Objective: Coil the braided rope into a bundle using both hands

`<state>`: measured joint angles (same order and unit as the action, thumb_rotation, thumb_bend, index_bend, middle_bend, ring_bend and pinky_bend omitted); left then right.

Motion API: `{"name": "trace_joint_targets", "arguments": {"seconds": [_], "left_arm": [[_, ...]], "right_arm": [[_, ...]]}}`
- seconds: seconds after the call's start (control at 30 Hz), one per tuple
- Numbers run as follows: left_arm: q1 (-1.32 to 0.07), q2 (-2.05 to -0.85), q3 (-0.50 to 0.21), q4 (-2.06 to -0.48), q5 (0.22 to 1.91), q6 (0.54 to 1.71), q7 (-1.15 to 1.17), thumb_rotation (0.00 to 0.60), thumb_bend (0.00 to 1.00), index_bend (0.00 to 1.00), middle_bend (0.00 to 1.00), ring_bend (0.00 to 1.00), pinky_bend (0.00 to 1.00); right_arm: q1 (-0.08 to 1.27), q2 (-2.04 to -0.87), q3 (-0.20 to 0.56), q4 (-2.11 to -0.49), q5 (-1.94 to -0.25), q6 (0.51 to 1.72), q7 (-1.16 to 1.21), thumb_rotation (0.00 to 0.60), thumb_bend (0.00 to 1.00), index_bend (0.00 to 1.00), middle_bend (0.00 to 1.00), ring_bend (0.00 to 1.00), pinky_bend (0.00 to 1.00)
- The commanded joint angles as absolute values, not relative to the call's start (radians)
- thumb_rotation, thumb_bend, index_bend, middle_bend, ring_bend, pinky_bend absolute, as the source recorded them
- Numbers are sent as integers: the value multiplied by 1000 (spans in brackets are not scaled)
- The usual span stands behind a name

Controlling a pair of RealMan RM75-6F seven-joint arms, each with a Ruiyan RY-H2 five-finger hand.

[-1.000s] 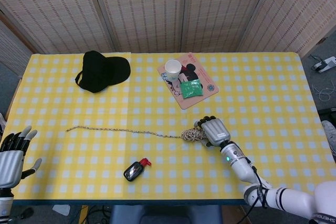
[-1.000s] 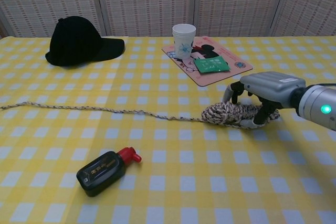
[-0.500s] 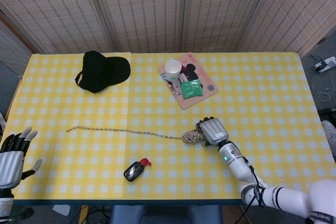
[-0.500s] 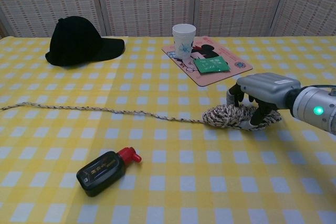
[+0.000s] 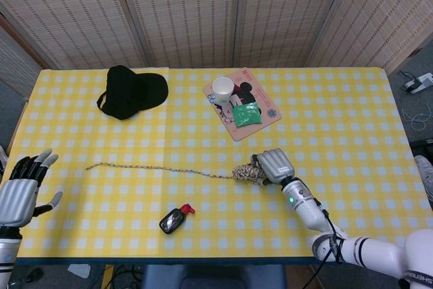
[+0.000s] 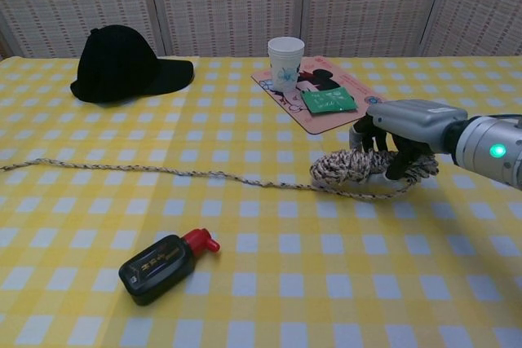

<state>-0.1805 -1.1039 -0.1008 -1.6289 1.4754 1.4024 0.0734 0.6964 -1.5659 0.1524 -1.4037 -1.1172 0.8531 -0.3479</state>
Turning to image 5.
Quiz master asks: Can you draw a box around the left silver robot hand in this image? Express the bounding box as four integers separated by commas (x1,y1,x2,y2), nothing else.
0,148,64,229

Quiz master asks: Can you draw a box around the speckled beige braided rope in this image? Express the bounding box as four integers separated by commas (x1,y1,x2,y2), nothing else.
85,155,268,187

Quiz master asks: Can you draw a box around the small black floor object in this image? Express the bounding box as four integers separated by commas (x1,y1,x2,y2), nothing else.
25,267,45,283

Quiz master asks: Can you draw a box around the white paper scrap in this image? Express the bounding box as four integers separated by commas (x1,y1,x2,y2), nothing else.
66,263,92,278

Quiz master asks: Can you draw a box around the black baseball cap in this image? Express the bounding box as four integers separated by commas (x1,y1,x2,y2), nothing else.
96,65,169,121

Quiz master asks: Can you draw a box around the black ink bottle red cap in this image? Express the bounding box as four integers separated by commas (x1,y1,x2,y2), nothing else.
158,203,196,235

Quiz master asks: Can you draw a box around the blue chair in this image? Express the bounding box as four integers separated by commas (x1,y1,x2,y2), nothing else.
140,263,287,289

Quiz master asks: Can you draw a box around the white paper cup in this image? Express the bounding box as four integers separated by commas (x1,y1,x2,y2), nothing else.
212,76,234,106

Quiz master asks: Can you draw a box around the green sachet packet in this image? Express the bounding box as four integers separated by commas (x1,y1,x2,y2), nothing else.
231,102,263,129

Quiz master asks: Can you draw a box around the woven bamboo folding screen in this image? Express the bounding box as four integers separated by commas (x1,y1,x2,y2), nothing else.
0,0,433,75

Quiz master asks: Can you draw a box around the pink cartoon mouse pad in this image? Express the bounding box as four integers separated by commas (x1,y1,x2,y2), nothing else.
202,67,283,142

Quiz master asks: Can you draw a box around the yellow checked tablecloth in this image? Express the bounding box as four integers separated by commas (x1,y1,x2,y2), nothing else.
0,67,433,259

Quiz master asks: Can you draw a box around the grey shoe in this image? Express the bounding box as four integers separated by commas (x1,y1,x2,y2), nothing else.
414,155,433,202

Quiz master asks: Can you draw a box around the white and black floor device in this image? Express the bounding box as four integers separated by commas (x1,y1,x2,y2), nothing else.
401,71,433,94

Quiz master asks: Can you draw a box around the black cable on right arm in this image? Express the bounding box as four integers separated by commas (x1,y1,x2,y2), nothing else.
314,197,346,289

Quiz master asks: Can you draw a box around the thin white floor cable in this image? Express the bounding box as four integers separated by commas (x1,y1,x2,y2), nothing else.
407,103,433,131

